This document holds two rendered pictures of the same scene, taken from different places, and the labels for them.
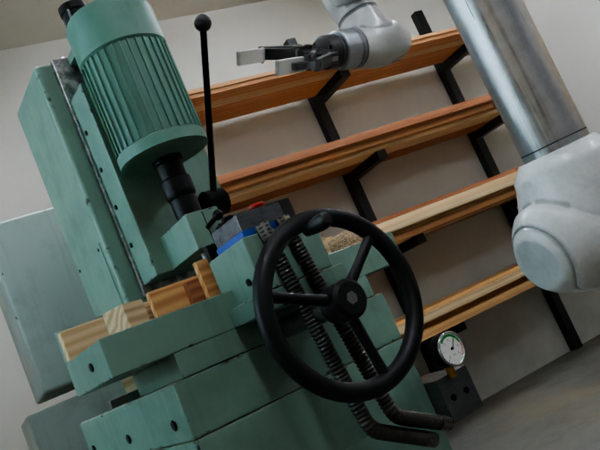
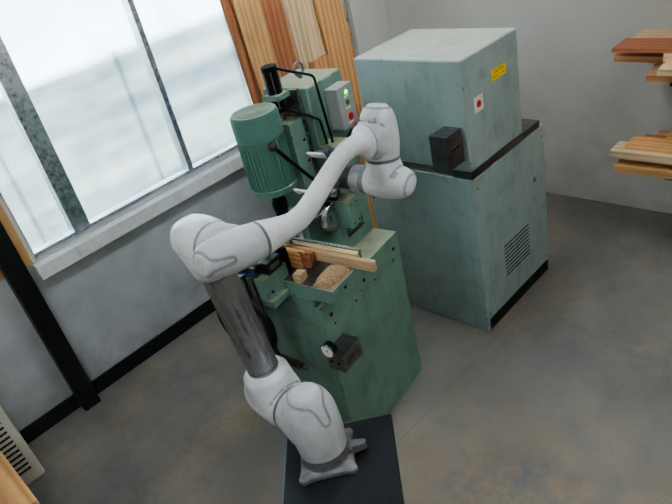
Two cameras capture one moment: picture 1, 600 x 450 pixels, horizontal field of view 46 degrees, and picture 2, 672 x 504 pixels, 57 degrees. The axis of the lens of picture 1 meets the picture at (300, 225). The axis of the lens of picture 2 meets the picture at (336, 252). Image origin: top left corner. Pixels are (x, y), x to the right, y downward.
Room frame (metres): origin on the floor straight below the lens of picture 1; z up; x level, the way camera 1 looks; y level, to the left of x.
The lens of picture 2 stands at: (1.02, -1.96, 2.14)
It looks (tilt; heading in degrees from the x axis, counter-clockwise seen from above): 31 degrees down; 77
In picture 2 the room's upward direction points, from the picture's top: 14 degrees counter-clockwise
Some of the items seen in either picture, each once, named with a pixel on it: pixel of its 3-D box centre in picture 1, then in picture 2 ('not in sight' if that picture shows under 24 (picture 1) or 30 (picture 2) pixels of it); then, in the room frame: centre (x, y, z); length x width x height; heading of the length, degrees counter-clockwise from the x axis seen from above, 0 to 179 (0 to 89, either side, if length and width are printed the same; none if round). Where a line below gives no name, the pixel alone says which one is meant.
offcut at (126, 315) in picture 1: (126, 318); not in sight; (1.09, 0.30, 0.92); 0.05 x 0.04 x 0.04; 62
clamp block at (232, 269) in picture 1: (270, 263); (263, 278); (1.18, 0.07, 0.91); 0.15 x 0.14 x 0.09; 125
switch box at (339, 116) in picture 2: not in sight; (341, 105); (1.67, 0.26, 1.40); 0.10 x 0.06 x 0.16; 35
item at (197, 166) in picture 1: (188, 171); (338, 159); (1.59, 0.19, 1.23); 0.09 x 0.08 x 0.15; 35
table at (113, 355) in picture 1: (257, 301); (280, 275); (1.24, 0.12, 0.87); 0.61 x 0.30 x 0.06; 125
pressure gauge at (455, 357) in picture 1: (447, 354); (330, 350); (1.31, -0.15, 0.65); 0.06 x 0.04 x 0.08; 125
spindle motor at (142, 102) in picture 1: (137, 87); (264, 151); (1.33, 0.18, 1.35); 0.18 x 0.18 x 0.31
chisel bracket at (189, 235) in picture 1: (196, 242); not in sight; (1.35, 0.19, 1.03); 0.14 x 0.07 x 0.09; 35
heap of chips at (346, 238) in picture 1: (345, 241); (331, 273); (1.40, -0.07, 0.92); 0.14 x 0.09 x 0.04; 35
